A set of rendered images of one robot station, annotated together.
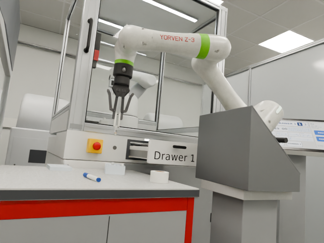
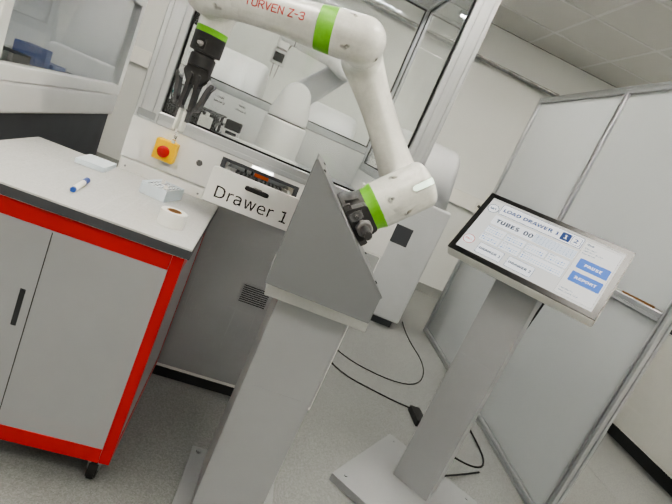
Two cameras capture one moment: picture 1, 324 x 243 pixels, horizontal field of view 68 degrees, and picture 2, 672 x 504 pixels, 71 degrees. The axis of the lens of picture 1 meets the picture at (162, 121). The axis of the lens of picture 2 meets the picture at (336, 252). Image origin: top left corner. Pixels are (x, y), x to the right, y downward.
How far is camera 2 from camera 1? 0.81 m
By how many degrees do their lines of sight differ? 25
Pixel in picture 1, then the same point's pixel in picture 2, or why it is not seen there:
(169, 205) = (141, 253)
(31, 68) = not seen: outside the picture
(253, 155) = (293, 236)
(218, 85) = (368, 110)
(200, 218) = not seen: hidden behind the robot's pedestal
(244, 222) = (269, 327)
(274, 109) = (412, 183)
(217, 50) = (347, 46)
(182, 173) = not seen: hidden behind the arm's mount
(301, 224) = (472, 402)
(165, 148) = (236, 186)
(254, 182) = (281, 276)
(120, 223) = (66, 246)
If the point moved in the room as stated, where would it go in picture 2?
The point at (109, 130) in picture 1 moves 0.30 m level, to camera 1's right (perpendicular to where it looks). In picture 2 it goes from (196, 134) to (266, 168)
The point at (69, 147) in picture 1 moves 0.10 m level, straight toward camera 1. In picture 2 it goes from (131, 141) to (117, 141)
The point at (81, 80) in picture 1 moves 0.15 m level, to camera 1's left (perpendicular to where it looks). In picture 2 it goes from (168, 44) to (134, 29)
